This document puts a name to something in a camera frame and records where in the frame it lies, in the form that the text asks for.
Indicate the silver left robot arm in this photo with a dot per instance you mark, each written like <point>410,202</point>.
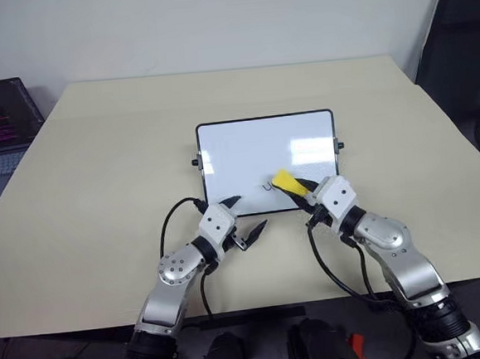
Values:
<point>176,268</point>

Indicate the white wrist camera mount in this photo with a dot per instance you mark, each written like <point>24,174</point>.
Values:
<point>338,196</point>
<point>216,224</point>

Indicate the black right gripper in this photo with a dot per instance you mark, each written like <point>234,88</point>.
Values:
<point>317,216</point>

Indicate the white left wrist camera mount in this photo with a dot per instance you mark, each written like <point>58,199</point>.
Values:
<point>216,224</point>

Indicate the yellow eraser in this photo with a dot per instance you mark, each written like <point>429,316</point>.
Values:
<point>286,181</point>

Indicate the black-framed small whiteboard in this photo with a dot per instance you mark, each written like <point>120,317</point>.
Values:
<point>258,153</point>

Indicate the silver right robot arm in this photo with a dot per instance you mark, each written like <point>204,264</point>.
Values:
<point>394,238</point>

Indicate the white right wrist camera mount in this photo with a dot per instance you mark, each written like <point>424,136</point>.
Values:
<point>338,196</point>

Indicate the large dark rounded shape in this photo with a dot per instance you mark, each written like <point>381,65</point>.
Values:
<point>320,348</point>

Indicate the small red part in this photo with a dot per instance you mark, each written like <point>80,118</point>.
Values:
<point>358,345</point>

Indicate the black office chair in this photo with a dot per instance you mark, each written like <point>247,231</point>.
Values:
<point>454,46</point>

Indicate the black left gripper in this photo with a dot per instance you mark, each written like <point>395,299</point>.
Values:
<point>231,241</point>

